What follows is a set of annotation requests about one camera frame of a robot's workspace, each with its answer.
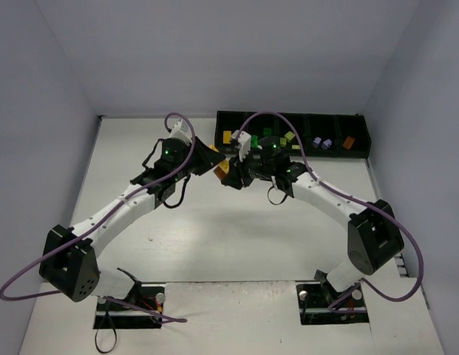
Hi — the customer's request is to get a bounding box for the green curved lego top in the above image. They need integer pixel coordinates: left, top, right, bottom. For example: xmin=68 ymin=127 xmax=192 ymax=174
xmin=251 ymin=135 xmax=259 ymax=146

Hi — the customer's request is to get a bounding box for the black compartment tray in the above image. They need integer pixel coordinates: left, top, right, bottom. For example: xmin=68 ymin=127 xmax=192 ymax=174
xmin=213 ymin=109 xmax=373 ymax=159

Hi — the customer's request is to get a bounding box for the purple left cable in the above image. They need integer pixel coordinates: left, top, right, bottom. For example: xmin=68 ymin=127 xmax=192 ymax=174
xmin=0 ymin=112 xmax=197 ymax=325

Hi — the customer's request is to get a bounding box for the base mount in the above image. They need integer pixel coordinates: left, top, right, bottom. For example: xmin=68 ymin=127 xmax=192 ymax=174
xmin=296 ymin=281 xmax=370 ymax=325
xmin=92 ymin=283 xmax=167 ymax=330

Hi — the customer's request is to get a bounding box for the purple cable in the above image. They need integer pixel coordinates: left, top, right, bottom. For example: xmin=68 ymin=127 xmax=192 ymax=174
xmin=0 ymin=112 xmax=197 ymax=325
xmin=239 ymin=111 xmax=425 ymax=314

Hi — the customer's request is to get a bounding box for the yellow curved lego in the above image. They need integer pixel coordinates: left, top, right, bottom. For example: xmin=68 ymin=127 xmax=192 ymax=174
xmin=222 ymin=130 xmax=232 ymax=145

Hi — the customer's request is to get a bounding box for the left base mount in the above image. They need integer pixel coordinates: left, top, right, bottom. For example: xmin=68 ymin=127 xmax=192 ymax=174
xmin=92 ymin=283 xmax=167 ymax=330

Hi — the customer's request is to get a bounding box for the brown lego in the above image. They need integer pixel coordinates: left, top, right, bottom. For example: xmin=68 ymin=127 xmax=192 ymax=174
xmin=214 ymin=166 xmax=229 ymax=182

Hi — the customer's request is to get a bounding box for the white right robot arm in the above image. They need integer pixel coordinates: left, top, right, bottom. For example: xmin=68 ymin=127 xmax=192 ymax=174
xmin=222 ymin=131 xmax=404 ymax=294

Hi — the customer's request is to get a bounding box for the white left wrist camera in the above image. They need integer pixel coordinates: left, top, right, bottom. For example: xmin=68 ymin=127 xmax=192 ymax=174
xmin=169 ymin=118 xmax=192 ymax=144

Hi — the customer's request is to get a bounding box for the purple lego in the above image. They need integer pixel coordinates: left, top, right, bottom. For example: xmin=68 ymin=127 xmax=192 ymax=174
xmin=312 ymin=137 xmax=322 ymax=149
xmin=321 ymin=139 xmax=333 ymax=150

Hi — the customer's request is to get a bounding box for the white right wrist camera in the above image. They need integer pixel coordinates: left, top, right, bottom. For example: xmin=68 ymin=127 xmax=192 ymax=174
xmin=231 ymin=130 xmax=251 ymax=162

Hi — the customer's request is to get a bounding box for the right base mount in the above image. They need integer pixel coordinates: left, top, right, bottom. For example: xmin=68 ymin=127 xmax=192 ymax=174
xmin=296 ymin=281 xmax=370 ymax=325

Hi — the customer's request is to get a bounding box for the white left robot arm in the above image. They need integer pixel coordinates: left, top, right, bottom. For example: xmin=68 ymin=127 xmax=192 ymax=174
xmin=39 ymin=138 xmax=225 ymax=302

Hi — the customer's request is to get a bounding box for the yellow long lego brick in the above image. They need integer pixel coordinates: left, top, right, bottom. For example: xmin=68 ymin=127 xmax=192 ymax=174
xmin=210 ymin=144 xmax=230 ymax=174

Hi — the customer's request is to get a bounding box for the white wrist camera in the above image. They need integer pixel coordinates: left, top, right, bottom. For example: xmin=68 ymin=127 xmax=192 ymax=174
xmin=169 ymin=118 xmax=192 ymax=144
xmin=231 ymin=130 xmax=251 ymax=162

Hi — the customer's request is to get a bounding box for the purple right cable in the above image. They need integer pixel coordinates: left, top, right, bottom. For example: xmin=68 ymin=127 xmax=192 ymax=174
xmin=239 ymin=111 xmax=425 ymax=314

